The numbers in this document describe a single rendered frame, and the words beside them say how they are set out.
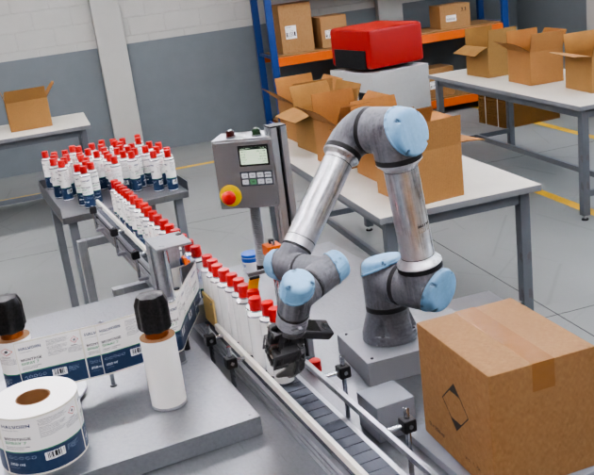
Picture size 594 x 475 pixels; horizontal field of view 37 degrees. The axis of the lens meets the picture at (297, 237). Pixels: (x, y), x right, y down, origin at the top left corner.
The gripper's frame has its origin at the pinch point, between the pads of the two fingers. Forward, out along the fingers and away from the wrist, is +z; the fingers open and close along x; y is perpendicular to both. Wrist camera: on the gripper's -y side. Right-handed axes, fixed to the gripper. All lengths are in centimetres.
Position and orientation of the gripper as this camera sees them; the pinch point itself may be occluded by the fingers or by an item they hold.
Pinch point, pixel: (291, 372)
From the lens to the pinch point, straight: 220.1
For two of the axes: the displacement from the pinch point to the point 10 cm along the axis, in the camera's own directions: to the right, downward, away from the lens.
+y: -9.1, 2.3, -3.5
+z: -1.0, 7.0, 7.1
